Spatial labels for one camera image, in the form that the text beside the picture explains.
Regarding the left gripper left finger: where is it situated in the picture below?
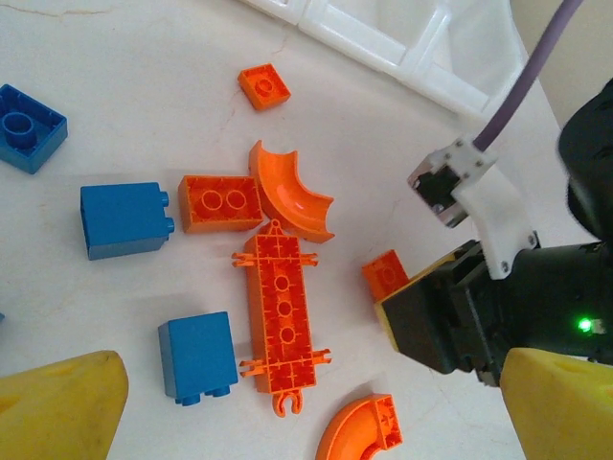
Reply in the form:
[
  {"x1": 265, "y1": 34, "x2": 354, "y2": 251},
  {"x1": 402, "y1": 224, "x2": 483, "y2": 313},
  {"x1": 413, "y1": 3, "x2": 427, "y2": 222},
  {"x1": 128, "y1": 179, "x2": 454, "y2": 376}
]
[{"x1": 0, "y1": 349, "x2": 129, "y2": 460}]

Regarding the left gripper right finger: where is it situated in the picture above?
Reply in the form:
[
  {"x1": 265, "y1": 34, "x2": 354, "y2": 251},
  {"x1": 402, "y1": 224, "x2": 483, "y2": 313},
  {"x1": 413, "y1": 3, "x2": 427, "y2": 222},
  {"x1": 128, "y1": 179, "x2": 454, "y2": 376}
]
[{"x1": 500, "y1": 347, "x2": 613, "y2": 460}]

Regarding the orange lego brick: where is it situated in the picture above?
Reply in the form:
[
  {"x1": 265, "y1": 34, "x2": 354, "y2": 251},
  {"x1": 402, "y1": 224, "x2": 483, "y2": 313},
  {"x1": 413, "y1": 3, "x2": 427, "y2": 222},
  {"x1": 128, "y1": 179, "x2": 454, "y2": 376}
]
[
  {"x1": 178, "y1": 174, "x2": 263, "y2": 235},
  {"x1": 361, "y1": 248, "x2": 411, "y2": 303}
]

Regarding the orange lego pipe elbow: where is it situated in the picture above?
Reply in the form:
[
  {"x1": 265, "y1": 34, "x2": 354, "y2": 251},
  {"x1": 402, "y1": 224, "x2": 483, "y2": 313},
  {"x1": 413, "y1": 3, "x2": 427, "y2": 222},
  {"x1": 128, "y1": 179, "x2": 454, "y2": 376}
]
[{"x1": 315, "y1": 393, "x2": 406, "y2": 460}]

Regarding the long orange lego plate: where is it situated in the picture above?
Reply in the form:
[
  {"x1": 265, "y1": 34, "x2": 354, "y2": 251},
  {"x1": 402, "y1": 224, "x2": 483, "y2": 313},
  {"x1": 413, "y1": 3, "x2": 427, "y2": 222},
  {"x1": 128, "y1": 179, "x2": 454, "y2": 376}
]
[{"x1": 232, "y1": 218, "x2": 331, "y2": 419}]

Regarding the orange curved lego chute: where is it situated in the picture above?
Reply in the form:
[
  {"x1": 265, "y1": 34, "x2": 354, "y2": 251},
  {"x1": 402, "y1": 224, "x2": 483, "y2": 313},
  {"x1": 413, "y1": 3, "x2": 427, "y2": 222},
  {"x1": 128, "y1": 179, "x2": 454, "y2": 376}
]
[{"x1": 248, "y1": 139, "x2": 335, "y2": 243}]

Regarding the small orange square lego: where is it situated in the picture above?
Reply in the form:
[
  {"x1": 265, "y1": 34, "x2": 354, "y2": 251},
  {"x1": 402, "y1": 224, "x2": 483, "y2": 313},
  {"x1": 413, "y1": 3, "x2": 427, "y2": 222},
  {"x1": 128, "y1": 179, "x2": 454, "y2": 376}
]
[{"x1": 238, "y1": 63, "x2": 292, "y2": 112}]

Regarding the blue lego brick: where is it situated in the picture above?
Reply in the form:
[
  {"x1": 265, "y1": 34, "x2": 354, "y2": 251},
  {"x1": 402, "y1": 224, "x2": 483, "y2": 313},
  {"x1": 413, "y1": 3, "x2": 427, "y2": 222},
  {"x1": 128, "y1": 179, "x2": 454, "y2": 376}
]
[
  {"x1": 79, "y1": 181, "x2": 176, "y2": 262},
  {"x1": 0, "y1": 83, "x2": 69, "y2": 175},
  {"x1": 157, "y1": 310, "x2": 239, "y2": 406}
]

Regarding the white three-compartment tray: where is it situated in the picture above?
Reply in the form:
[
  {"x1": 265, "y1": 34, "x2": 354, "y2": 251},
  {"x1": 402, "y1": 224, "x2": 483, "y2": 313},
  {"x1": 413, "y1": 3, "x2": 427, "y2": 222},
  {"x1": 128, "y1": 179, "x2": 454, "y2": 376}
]
[{"x1": 238, "y1": 0, "x2": 523, "y2": 128}]

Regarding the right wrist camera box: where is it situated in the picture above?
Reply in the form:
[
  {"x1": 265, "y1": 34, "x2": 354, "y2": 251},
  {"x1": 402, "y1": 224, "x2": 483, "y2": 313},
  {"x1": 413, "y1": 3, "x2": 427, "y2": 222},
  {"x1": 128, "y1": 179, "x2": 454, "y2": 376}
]
[{"x1": 406, "y1": 137, "x2": 540, "y2": 282}]

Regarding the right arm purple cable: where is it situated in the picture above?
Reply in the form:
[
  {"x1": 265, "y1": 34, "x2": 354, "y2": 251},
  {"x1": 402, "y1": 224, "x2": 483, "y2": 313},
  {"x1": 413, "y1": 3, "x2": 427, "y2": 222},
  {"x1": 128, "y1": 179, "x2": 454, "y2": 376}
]
[{"x1": 471, "y1": 0, "x2": 588, "y2": 152}]

